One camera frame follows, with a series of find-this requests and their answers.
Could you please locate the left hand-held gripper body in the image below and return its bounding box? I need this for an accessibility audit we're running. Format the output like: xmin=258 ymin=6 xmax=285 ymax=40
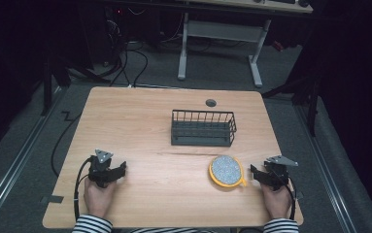
xmin=87 ymin=148 xmax=118 ymax=189

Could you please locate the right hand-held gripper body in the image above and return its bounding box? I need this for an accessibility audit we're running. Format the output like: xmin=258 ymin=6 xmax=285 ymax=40
xmin=260 ymin=154 xmax=299 ymax=192

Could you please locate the person's right hand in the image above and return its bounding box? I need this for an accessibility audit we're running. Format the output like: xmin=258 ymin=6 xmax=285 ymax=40
xmin=259 ymin=181 xmax=294 ymax=221

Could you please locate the person's left hand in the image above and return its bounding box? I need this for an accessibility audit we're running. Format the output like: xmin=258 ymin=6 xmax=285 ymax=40
xmin=83 ymin=177 xmax=118 ymax=219

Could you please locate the round yellow grey sponge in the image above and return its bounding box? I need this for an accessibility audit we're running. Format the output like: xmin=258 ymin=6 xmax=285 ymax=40
xmin=208 ymin=154 xmax=249 ymax=189

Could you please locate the grey tape strip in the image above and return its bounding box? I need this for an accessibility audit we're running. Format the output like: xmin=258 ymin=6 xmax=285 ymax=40
xmin=40 ymin=194 xmax=65 ymax=205

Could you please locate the black metal stand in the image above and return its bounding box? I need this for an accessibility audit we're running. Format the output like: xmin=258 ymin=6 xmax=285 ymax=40
xmin=40 ymin=48 xmax=73 ymax=117
xmin=261 ymin=48 xmax=323 ymax=138

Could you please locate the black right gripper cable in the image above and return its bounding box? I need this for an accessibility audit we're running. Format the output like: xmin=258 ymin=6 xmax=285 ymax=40
xmin=284 ymin=176 xmax=298 ymax=221

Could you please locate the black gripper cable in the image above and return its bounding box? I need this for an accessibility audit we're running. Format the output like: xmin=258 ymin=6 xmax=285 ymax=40
xmin=73 ymin=156 xmax=93 ymax=221
xmin=284 ymin=176 xmax=298 ymax=221

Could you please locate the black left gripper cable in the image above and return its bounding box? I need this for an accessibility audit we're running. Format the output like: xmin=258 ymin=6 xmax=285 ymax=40
xmin=73 ymin=156 xmax=93 ymax=221

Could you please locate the metal floor rail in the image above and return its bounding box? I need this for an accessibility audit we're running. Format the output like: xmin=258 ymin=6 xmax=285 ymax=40
xmin=294 ymin=105 xmax=357 ymax=233
xmin=0 ymin=84 xmax=65 ymax=226

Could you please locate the black wire basket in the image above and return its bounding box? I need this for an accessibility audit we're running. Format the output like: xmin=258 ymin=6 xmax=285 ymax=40
xmin=170 ymin=109 xmax=238 ymax=148

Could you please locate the black floor cable bundle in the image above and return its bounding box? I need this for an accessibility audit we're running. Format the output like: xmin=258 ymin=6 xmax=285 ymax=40
xmin=92 ymin=38 xmax=150 ymax=88

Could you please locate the white frame background desk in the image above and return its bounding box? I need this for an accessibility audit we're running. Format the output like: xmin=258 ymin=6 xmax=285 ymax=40
xmin=176 ymin=0 xmax=315 ymax=88

